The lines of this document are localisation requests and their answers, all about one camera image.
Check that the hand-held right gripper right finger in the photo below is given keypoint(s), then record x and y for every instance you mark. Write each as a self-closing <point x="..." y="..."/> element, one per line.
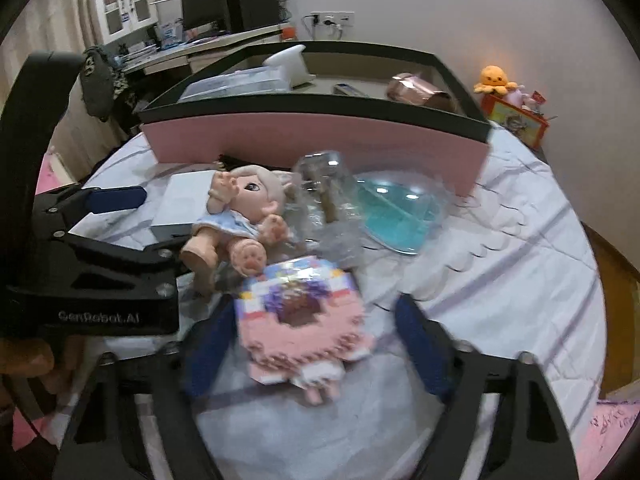
<point x="420" y="345"/>

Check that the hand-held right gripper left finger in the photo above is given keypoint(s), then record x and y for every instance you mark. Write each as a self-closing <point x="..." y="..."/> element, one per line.
<point x="210" y="352"/>

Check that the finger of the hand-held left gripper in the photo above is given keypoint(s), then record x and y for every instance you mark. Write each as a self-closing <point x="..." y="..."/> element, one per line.
<point x="117" y="199"/>
<point x="125" y="260"/>

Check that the pink packaged doll card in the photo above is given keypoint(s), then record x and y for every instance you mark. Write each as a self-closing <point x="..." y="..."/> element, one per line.
<point x="300" y="330"/>

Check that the blonde doll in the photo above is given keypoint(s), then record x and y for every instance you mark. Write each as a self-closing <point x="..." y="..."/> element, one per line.
<point x="240" y="220"/>

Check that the clear plastic storage box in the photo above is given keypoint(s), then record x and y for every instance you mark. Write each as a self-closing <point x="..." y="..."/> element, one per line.
<point x="235" y="85"/>

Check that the pink box with black rim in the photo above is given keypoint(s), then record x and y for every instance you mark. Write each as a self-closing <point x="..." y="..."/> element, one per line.
<point x="300" y="135"/>

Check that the white plug adapter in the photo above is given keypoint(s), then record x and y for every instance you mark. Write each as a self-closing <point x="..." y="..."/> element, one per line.
<point x="295" y="67"/>

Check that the rose gold metal cup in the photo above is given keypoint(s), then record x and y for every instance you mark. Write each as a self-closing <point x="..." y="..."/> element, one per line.
<point x="410" y="90"/>

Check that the person's left hand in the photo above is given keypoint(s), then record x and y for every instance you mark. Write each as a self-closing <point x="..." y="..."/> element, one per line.
<point x="25" y="360"/>

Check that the small white box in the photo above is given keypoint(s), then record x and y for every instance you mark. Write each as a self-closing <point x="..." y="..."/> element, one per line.
<point x="175" y="205"/>

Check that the pink blanket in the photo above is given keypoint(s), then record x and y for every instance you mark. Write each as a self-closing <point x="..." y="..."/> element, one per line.
<point x="52" y="170"/>

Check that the dark patterned jacket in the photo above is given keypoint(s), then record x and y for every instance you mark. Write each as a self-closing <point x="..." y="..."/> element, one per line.
<point x="105" y="82"/>

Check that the teal heart-shaped clear case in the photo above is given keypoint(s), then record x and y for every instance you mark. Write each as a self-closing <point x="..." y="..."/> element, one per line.
<point x="395" y="210"/>

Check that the stack of papers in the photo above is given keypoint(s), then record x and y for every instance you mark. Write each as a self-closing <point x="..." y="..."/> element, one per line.
<point x="140" y="56"/>

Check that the blue white desk organizer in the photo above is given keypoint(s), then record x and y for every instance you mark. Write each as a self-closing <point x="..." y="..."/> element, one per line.
<point x="170" y="35"/>

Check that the white desk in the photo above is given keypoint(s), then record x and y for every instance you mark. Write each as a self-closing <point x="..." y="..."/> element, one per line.
<point x="220" y="47"/>

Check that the beige curtain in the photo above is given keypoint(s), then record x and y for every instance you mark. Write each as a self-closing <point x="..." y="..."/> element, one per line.
<point x="55" y="25"/>

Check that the white glass-door cabinet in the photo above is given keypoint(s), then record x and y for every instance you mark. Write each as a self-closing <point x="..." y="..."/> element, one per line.
<point x="125" y="7"/>

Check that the clear plastic packaging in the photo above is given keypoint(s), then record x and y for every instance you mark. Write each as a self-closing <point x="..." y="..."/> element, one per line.
<point x="325" y="175"/>

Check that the pink cloth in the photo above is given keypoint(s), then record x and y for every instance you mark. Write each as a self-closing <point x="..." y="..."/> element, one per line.
<point x="612" y="430"/>

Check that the black computer monitor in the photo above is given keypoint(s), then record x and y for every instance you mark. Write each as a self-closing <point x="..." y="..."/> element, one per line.
<point x="202" y="5"/>

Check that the black computer tower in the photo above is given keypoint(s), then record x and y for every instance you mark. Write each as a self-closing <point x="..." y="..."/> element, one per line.
<point x="252" y="2"/>

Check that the printed tin box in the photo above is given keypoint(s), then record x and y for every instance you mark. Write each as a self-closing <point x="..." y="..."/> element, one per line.
<point x="517" y="122"/>

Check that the small white blue packet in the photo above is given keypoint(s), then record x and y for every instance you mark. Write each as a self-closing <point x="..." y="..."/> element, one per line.
<point x="350" y="89"/>

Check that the pink plush toy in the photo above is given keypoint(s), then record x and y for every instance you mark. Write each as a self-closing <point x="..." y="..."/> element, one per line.
<point x="517" y="95"/>

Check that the orange octopus plush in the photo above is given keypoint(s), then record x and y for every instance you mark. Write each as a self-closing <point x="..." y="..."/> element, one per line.
<point x="492" y="79"/>

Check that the white wall outlet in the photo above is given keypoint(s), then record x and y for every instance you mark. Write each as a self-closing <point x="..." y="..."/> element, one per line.
<point x="332" y="19"/>

